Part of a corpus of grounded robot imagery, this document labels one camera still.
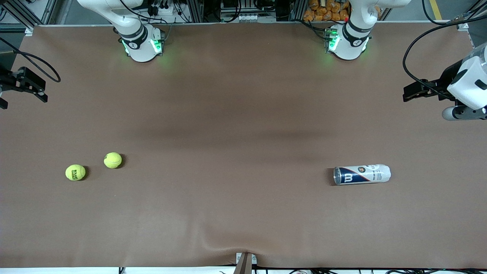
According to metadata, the yellow tennis ball black print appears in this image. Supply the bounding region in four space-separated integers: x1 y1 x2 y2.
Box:
65 164 86 182

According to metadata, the plain yellow tennis ball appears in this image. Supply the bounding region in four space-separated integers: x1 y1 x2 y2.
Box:
103 152 123 169

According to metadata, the clear tennis ball can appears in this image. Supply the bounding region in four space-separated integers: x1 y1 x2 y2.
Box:
333 164 392 186

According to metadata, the orange net bag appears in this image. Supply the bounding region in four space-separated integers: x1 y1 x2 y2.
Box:
303 0 351 22

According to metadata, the white power strip with plugs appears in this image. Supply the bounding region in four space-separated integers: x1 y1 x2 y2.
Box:
146 0 179 18

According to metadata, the brown table mat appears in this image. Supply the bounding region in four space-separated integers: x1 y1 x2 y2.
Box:
0 21 487 269

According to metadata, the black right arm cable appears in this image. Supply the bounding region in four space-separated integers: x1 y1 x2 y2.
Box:
0 37 61 83

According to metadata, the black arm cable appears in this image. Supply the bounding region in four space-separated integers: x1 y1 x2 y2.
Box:
0 37 61 83
403 13 487 94

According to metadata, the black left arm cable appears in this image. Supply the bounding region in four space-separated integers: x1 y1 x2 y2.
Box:
403 13 487 94

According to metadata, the aluminium frame profile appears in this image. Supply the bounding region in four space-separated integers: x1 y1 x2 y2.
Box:
0 0 57 32

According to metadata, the wooden post with metal bracket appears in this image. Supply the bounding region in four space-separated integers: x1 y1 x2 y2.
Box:
234 252 258 274

